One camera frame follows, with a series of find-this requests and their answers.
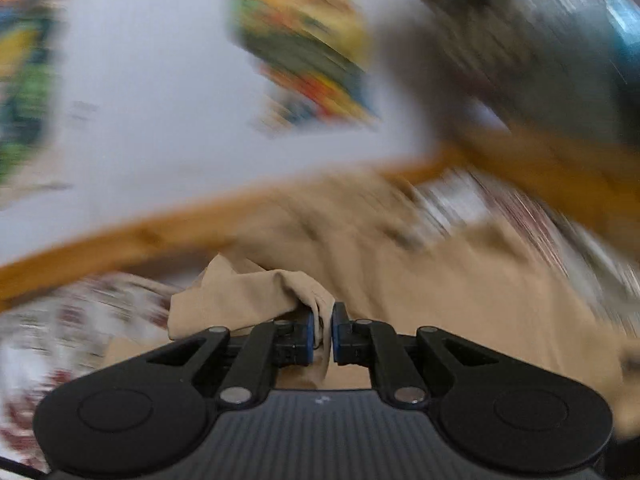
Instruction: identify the colourful wall poster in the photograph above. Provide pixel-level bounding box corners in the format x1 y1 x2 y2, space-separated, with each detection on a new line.
222 0 388 138
0 0 63 203

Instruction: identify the wooden bed frame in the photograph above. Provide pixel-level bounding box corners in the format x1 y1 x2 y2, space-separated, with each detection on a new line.
0 125 640 311

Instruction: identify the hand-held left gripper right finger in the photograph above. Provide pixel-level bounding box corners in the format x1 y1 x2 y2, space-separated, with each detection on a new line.
331 302 502 407

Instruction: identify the tan jacket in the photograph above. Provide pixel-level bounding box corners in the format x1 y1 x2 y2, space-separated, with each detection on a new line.
167 170 640 441

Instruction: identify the dark blurred object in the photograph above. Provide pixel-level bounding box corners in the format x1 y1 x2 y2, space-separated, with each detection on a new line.
400 0 640 151

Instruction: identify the white floral blanket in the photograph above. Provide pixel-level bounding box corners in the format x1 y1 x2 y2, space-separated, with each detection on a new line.
0 165 640 472

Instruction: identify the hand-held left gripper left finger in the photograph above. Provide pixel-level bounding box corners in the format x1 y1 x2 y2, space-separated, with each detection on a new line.
145 308 317 407

